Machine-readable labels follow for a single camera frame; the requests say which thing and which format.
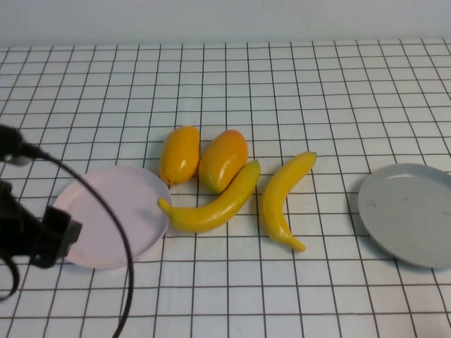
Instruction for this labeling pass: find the plain yellow mango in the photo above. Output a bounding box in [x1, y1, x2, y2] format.
[159, 125, 201, 187]

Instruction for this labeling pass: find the long black camera cable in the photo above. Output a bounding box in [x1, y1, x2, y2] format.
[0, 142, 137, 338]

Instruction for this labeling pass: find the short yellow banana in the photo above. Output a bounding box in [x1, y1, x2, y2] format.
[259, 151, 318, 253]

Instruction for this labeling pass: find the mango with red blush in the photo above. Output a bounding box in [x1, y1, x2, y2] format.
[198, 129, 249, 194]

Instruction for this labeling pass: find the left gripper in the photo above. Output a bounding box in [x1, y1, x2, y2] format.
[0, 179, 84, 270]

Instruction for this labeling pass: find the grey round plate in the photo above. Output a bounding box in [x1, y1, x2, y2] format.
[357, 162, 451, 270]

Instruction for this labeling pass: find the long yellow banana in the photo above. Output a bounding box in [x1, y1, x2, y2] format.
[156, 158, 261, 234]

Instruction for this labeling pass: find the white grid tablecloth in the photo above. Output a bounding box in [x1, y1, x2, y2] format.
[0, 37, 451, 338]

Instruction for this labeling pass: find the pink round plate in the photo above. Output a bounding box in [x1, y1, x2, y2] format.
[52, 165, 173, 270]

